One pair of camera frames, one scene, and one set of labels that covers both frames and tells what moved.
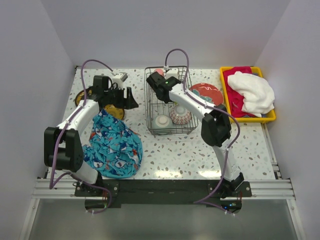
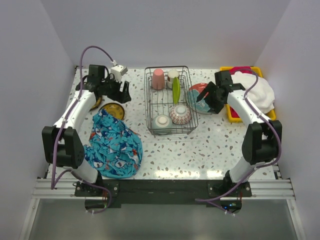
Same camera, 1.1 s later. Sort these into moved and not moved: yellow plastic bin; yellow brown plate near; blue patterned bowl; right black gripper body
Moved: right black gripper body
Not moved: yellow brown plate near; yellow plastic bin; blue patterned bowl
